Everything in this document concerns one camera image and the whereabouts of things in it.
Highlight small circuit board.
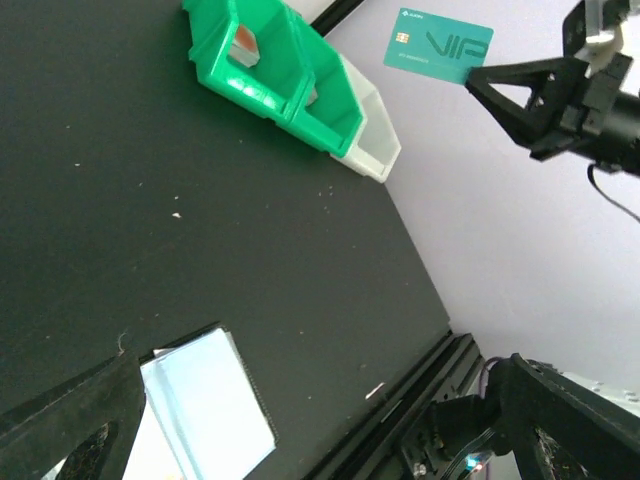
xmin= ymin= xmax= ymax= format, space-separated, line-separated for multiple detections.
xmin=449 ymin=451 xmax=493 ymax=480

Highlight white card red marks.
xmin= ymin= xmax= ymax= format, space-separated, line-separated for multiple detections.
xmin=305 ymin=88 xmax=318 ymax=107

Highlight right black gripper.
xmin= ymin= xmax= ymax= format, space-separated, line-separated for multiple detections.
xmin=465 ymin=53 xmax=634 ymax=160

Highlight teal AION VIP card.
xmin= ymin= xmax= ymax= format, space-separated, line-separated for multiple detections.
xmin=384 ymin=7 xmax=494 ymax=85

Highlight card with red circles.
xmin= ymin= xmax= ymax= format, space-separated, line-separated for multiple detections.
xmin=229 ymin=24 xmax=260 ymax=68

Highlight green bin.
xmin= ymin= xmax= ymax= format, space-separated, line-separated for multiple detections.
xmin=182 ymin=0 xmax=312 ymax=125
xmin=284 ymin=14 xmax=363 ymax=157

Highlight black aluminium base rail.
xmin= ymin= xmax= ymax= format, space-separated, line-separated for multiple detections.
xmin=305 ymin=333 xmax=483 ymax=479

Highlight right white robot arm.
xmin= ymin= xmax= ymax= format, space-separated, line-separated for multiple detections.
xmin=465 ymin=53 xmax=639 ymax=221

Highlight black leather card holder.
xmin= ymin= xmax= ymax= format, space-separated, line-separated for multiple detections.
xmin=122 ymin=325 xmax=277 ymax=479

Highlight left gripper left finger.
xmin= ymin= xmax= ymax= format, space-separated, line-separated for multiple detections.
xmin=1 ymin=353 xmax=146 ymax=479

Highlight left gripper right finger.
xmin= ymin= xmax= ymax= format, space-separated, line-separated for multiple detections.
xmin=485 ymin=354 xmax=639 ymax=479

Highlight middle green bin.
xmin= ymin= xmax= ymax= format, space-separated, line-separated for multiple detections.
xmin=284 ymin=14 xmax=363 ymax=157

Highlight left green bin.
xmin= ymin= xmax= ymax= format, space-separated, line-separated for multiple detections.
xmin=182 ymin=0 xmax=312 ymax=125

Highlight white bin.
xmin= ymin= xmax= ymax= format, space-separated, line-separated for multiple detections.
xmin=331 ymin=55 xmax=401 ymax=184

